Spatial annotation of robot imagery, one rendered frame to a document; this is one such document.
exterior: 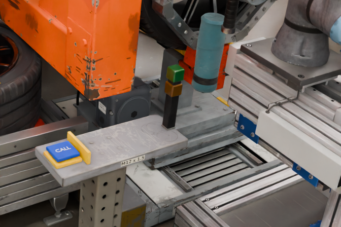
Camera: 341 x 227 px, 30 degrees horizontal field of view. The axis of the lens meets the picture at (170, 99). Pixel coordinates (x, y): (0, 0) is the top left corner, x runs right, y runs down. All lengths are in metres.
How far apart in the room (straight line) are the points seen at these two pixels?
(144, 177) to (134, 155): 0.55
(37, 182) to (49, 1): 0.59
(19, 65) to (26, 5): 0.21
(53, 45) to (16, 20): 0.28
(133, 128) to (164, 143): 0.11
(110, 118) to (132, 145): 0.40
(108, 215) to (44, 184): 0.28
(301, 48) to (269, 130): 0.23
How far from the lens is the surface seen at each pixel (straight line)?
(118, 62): 1.93
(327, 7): 1.52
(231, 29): 1.94
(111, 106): 2.24
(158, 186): 2.35
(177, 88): 1.90
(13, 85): 2.07
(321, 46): 1.66
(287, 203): 2.17
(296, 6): 1.62
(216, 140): 2.55
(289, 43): 1.65
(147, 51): 3.50
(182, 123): 2.45
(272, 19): 4.21
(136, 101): 2.26
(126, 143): 1.89
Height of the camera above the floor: 1.50
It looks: 29 degrees down
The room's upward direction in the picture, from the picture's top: 7 degrees clockwise
